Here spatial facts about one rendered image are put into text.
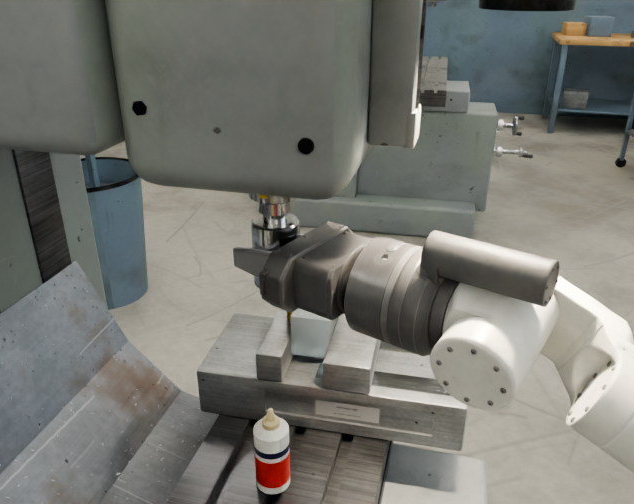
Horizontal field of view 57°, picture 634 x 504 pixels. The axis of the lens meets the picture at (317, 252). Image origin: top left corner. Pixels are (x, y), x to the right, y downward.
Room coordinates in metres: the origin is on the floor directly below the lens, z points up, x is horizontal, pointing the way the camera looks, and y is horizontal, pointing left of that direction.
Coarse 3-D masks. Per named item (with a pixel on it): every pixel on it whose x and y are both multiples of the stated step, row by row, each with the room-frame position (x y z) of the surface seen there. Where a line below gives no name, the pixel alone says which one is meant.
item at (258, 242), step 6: (252, 234) 0.52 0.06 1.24; (252, 240) 0.52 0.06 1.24; (258, 240) 0.51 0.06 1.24; (264, 240) 0.50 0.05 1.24; (270, 240) 0.50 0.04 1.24; (276, 240) 0.50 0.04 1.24; (282, 240) 0.50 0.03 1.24; (288, 240) 0.51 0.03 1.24; (252, 246) 0.52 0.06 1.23; (258, 246) 0.51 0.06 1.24; (264, 246) 0.50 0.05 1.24; (270, 246) 0.50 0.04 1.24; (276, 246) 0.50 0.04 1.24; (258, 282) 0.51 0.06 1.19
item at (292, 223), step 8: (256, 216) 0.53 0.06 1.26; (288, 216) 0.53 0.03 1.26; (256, 224) 0.51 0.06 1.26; (264, 224) 0.51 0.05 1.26; (272, 224) 0.51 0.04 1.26; (280, 224) 0.51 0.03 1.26; (288, 224) 0.51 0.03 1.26; (296, 224) 0.52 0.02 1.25; (256, 232) 0.51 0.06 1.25; (264, 232) 0.50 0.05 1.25; (272, 232) 0.50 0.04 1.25; (280, 232) 0.50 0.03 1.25; (288, 232) 0.51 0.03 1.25; (296, 232) 0.52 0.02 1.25
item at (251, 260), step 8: (240, 248) 0.52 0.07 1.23; (248, 248) 0.51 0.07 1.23; (240, 256) 0.51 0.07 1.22; (248, 256) 0.50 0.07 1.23; (256, 256) 0.50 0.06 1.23; (264, 256) 0.49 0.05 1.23; (240, 264) 0.51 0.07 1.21; (248, 264) 0.50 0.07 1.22; (256, 264) 0.50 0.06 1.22; (264, 264) 0.49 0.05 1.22; (248, 272) 0.51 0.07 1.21; (256, 272) 0.50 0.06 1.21
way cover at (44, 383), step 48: (48, 288) 0.70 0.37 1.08; (0, 336) 0.60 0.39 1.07; (48, 336) 0.65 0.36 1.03; (96, 336) 0.71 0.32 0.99; (0, 384) 0.56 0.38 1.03; (48, 384) 0.61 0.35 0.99; (96, 384) 0.66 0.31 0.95; (144, 384) 0.71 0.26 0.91; (0, 432) 0.52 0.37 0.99; (48, 432) 0.56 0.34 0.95; (96, 432) 0.60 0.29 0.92; (144, 432) 0.64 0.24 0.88; (192, 432) 0.66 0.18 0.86; (0, 480) 0.49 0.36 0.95; (48, 480) 0.51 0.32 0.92; (96, 480) 0.54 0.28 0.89; (144, 480) 0.56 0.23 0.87
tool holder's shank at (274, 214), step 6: (264, 204) 0.51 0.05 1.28; (276, 204) 0.51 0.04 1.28; (282, 204) 0.51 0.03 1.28; (288, 204) 0.52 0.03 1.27; (258, 210) 0.52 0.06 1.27; (264, 210) 0.51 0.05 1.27; (270, 210) 0.51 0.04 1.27; (276, 210) 0.51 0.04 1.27; (282, 210) 0.51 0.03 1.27; (288, 210) 0.52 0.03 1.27; (264, 216) 0.52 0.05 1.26; (270, 216) 0.52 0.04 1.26; (276, 216) 0.51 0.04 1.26; (282, 216) 0.52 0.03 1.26; (270, 222) 0.52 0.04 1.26; (276, 222) 0.51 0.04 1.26; (282, 222) 0.52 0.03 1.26
